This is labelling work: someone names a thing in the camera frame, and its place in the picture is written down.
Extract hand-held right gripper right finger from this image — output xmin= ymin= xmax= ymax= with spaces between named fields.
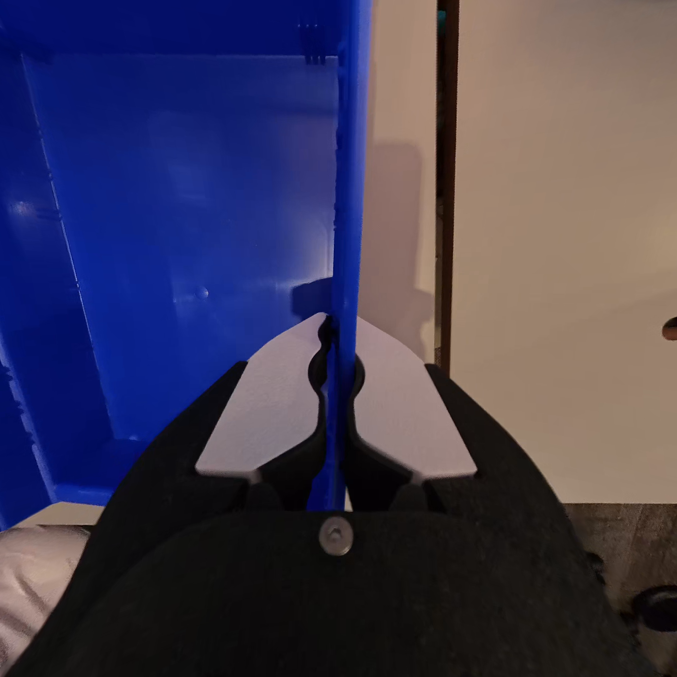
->
xmin=343 ymin=318 xmax=478 ymax=489

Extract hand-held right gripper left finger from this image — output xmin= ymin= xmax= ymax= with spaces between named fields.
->
xmin=195 ymin=312 xmax=332 ymax=489

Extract blue plastic bin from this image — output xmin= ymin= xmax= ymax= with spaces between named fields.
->
xmin=0 ymin=0 xmax=373 ymax=530

